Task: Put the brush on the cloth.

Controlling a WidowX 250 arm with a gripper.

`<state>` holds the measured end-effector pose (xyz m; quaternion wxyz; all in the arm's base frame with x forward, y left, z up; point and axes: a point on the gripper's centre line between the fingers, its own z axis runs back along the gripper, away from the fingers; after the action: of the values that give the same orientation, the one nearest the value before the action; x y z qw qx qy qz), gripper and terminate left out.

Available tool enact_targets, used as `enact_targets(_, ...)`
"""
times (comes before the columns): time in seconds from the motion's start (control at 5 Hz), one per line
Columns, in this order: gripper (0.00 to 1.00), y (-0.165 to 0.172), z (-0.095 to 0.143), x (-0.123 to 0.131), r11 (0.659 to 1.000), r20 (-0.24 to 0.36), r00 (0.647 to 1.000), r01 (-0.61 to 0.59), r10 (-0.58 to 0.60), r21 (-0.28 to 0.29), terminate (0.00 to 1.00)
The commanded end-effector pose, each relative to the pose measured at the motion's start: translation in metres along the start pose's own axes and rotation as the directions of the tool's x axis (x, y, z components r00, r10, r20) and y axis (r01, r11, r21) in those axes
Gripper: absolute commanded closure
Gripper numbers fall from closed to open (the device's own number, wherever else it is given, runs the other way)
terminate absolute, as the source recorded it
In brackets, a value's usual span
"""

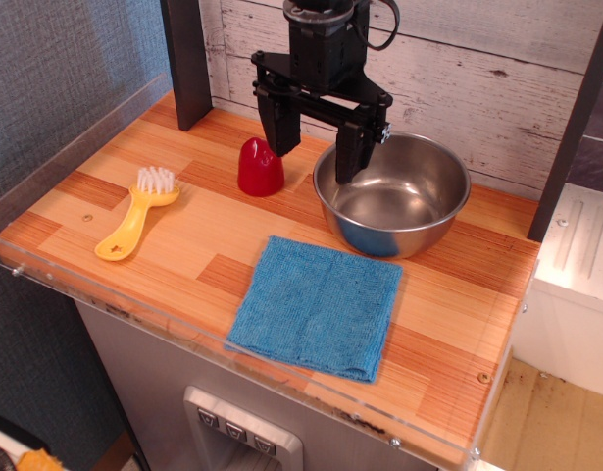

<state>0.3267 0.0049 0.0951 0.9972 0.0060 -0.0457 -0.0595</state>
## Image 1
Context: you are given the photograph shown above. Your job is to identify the dark right shelf post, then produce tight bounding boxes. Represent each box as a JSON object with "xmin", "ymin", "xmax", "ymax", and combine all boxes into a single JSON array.
[{"xmin": 528, "ymin": 24, "xmax": 603, "ymax": 242}]

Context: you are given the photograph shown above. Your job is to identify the red plastic pepper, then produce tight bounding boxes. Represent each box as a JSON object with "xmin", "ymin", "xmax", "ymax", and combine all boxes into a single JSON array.
[{"xmin": 237, "ymin": 137, "xmax": 285, "ymax": 197}]

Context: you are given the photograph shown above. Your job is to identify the white toy sink unit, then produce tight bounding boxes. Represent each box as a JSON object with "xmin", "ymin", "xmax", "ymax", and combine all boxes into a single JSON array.
[{"xmin": 511, "ymin": 184, "xmax": 603, "ymax": 394}]

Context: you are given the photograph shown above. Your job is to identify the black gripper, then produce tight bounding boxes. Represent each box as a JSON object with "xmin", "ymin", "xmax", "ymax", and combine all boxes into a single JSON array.
[{"xmin": 251, "ymin": 17, "xmax": 393, "ymax": 184}]

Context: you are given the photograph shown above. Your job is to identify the stainless steel bowl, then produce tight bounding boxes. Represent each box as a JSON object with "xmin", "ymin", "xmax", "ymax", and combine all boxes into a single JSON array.
[{"xmin": 313, "ymin": 133, "xmax": 471, "ymax": 258}]

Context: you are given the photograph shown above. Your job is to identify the dark shelf post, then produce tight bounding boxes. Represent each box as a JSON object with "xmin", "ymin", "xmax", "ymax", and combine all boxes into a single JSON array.
[
  {"xmin": 160, "ymin": 0, "xmax": 213, "ymax": 131},
  {"xmin": 528, "ymin": 24, "xmax": 603, "ymax": 242}
]

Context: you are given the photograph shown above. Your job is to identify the blue folded cloth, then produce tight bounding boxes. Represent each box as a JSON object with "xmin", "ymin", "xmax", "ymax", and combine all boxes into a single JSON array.
[{"xmin": 227, "ymin": 236, "xmax": 403, "ymax": 384}]

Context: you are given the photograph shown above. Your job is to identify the yellow brush white bristles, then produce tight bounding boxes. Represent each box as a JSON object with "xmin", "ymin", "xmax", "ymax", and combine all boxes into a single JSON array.
[{"xmin": 94, "ymin": 166, "xmax": 180, "ymax": 262}]

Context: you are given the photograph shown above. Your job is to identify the yellow object bottom left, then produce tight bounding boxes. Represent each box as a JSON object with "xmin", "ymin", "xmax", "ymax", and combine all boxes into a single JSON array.
[{"xmin": 16, "ymin": 449, "xmax": 65, "ymax": 471}]

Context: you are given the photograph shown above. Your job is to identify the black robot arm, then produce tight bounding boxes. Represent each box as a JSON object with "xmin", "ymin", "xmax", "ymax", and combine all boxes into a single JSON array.
[{"xmin": 251, "ymin": 1, "xmax": 392, "ymax": 184}]

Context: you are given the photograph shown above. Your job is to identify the silver toy dispenser panel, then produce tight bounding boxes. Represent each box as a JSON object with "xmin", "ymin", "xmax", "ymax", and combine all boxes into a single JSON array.
[{"xmin": 183, "ymin": 386, "xmax": 304, "ymax": 470}]

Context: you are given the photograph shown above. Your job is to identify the dark left shelf post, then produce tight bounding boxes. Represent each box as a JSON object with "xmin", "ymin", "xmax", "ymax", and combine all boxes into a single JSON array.
[{"xmin": 160, "ymin": 0, "xmax": 213, "ymax": 131}]

